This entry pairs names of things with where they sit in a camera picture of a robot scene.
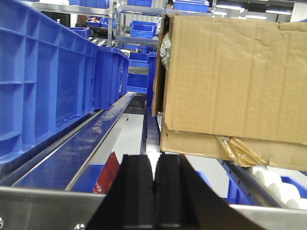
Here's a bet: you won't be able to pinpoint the small blue bin on shelf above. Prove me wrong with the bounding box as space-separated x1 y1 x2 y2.
130 20 157 39

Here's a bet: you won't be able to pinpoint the worn brown cardboard box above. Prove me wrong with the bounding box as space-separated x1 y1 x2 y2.
152 14 307 171

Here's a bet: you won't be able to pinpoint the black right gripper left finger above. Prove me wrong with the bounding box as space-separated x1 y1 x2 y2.
86 155 154 230

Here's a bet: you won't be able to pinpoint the blue steel rack beam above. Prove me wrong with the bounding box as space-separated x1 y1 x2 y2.
0 92 136 191

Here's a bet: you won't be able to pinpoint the white conveyor rollers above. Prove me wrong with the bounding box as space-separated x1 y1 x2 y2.
248 165 307 210

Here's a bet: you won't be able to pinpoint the blue bin lower right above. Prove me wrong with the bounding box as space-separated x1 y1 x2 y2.
196 167 307 207

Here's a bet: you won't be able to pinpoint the stainless steel shelf rail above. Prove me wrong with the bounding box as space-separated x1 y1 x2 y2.
0 186 307 230

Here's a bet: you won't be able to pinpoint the large blue crate upper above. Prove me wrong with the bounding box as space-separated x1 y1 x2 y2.
0 0 98 167

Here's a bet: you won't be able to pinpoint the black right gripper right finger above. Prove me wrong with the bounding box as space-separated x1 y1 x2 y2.
155 154 262 230

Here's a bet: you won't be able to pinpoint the red snack bag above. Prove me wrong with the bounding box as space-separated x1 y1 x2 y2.
93 152 120 194

